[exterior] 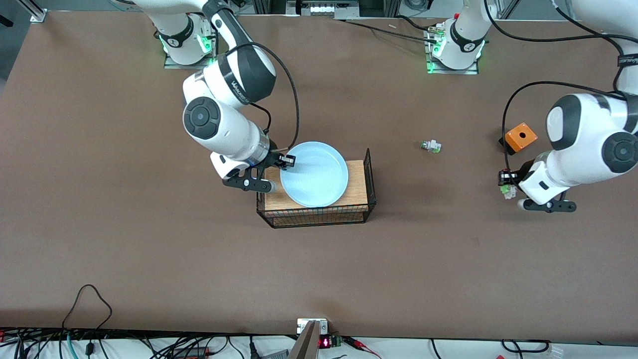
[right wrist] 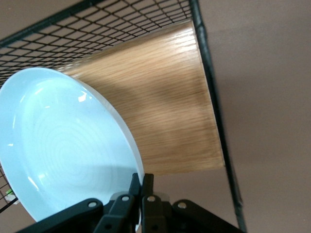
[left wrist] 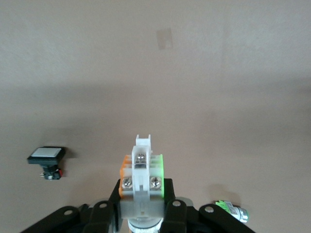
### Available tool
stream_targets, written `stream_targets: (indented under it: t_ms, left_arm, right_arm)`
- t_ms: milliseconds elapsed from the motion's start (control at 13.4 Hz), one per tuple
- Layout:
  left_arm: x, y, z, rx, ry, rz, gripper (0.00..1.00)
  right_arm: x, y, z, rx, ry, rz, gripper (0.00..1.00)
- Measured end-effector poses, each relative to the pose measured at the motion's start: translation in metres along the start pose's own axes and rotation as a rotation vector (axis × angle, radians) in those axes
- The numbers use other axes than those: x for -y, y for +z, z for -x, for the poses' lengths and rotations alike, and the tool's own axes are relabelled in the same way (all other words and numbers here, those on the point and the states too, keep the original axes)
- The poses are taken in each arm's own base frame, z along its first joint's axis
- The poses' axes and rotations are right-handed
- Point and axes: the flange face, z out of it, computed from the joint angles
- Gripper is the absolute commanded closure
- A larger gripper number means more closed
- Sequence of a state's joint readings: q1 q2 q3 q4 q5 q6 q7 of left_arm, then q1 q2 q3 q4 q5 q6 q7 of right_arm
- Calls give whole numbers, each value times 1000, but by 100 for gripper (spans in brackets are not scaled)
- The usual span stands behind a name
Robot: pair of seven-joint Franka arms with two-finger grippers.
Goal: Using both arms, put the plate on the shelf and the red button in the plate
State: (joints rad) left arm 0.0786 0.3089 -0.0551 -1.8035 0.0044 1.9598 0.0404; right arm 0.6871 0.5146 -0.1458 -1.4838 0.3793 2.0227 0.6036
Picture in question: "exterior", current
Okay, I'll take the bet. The light blue round plate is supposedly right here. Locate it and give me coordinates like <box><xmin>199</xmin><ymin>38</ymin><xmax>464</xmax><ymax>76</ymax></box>
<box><xmin>280</xmin><ymin>142</ymin><xmax>349</xmax><ymax>208</ymax></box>

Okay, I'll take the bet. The wooden board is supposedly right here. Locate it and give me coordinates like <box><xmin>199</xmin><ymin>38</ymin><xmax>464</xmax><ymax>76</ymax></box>
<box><xmin>264</xmin><ymin>160</ymin><xmax>369</xmax><ymax>223</ymax></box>

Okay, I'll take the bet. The grey metal bar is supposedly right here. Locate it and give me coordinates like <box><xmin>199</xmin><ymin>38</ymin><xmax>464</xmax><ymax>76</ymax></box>
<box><xmin>288</xmin><ymin>321</ymin><xmax>319</xmax><ymax>359</ymax></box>

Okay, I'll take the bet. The red clip lead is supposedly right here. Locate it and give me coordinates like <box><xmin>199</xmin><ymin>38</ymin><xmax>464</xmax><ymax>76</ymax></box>
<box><xmin>344</xmin><ymin>337</ymin><xmax>382</xmax><ymax>359</ymax></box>

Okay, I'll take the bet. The aluminium corner profile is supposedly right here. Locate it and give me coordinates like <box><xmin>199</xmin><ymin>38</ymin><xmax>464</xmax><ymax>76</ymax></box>
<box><xmin>20</xmin><ymin>0</ymin><xmax>48</xmax><ymax>23</ymax></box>

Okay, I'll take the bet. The orange button enclosure box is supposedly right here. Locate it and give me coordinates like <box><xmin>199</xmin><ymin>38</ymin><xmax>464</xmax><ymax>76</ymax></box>
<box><xmin>499</xmin><ymin>122</ymin><xmax>538</xmax><ymax>156</ymax></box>

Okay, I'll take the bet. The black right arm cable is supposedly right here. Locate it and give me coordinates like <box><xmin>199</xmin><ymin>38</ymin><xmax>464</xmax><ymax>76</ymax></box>
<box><xmin>219</xmin><ymin>41</ymin><xmax>301</xmax><ymax>153</ymax></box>

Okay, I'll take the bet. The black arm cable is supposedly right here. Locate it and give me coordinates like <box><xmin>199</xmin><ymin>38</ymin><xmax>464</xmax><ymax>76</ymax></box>
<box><xmin>482</xmin><ymin>0</ymin><xmax>638</xmax><ymax>173</ymax></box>
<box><xmin>219</xmin><ymin>41</ymin><xmax>301</xmax><ymax>153</ymax></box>

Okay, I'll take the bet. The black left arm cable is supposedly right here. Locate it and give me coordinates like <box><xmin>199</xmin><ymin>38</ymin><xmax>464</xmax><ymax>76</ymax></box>
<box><xmin>482</xmin><ymin>0</ymin><xmax>638</xmax><ymax>173</ymax></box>

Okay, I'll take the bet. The black wire mesh basket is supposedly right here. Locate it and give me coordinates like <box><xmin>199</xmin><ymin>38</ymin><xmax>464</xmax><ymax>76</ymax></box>
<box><xmin>256</xmin><ymin>148</ymin><xmax>377</xmax><ymax>229</ymax></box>

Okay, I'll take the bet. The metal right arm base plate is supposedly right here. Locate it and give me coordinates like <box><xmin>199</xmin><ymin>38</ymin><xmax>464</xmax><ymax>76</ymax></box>
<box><xmin>163</xmin><ymin>30</ymin><xmax>218</xmax><ymax>69</ymax></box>

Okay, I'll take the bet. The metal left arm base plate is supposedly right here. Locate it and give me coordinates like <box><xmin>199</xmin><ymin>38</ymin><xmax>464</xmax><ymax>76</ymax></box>
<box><xmin>425</xmin><ymin>25</ymin><xmax>480</xmax><ymax>75</ymax></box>

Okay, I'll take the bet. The aluminium frame assembly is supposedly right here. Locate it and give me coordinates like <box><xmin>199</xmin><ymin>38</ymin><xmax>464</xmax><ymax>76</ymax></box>
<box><xmin>285</xmin><ymin>0</ymin><xmax>360</xmax><ymax>18</ymax></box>

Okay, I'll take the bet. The black curled cable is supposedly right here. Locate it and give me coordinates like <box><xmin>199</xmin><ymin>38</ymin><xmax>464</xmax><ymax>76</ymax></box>
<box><xmin>501</xmin><ymin>339</ymin><xmax>551</xmax><ymax>354</ymax></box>

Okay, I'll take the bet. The thin black table cable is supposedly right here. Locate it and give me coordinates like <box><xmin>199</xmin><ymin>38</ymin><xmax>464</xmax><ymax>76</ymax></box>
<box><xmin>344</xmin><ymin>19</ymin><xmax>439</xmax><ymax>43</ymax></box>

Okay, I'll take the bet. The white metal bracket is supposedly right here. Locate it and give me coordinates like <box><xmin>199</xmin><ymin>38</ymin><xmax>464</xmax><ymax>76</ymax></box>
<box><xmin>297</xmin><ymin>318</ymin><xmax>328</xmax><ymax>335</ymax></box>

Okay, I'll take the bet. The looped black cable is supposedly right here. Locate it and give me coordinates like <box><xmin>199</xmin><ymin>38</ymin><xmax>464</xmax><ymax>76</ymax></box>
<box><xmin>62</xmin><ymin>284</ymin><xmax>113</xmax><ymax>331</ymax></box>

